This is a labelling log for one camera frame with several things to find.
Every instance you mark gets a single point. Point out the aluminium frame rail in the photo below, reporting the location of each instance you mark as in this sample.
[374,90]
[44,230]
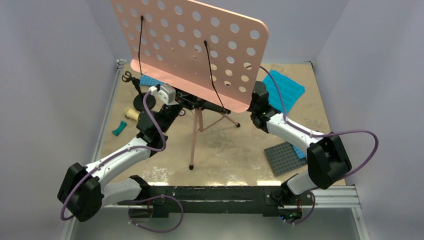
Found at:
[68,227]

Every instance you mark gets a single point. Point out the blue bricks on grey plate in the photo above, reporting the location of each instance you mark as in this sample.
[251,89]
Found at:
[300,154]

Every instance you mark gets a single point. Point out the teal curved block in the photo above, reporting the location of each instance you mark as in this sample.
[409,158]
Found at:
[122,125]

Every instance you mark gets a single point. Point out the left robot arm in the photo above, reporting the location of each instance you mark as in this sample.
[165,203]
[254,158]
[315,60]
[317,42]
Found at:
[86,189]

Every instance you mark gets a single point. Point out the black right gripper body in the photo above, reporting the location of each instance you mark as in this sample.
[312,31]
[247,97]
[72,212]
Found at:
[222,109]

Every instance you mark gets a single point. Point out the grey brick baseplate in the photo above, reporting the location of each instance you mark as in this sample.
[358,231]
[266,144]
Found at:
[283,159]

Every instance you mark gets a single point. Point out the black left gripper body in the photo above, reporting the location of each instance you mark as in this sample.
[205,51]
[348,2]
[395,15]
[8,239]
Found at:
[173,111]

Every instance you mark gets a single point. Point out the pink music stand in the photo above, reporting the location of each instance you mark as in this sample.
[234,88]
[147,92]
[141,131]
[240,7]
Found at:
[206,51]

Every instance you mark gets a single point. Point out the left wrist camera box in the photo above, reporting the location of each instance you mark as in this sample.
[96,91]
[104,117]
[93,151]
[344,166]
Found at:
[165,92]

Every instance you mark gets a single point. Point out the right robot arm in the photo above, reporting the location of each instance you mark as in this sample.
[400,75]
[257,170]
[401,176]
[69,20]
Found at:
[327,160]

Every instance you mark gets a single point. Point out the blue sheet music page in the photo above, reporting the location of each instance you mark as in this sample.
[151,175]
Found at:
[290,91]

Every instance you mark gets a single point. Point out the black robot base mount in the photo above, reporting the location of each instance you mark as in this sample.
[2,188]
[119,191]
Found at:
[268,201]

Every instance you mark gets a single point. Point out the beige toy microphone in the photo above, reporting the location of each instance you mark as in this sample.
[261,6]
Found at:
[132,114]

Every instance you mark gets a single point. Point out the light blue brick baseplate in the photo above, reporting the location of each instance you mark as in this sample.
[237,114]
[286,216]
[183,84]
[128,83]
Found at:
[147,81]

